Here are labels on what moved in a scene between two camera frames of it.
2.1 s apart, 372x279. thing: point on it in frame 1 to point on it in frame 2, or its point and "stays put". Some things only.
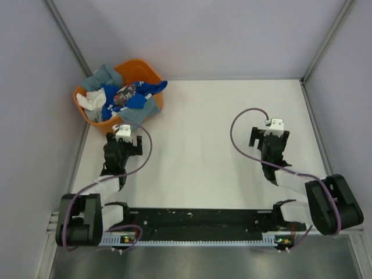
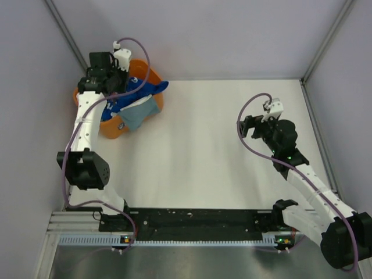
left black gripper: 133,150 to 114,66
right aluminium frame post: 303,79 stays put
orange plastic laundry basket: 132,70 stays put
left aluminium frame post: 68,38 stays put
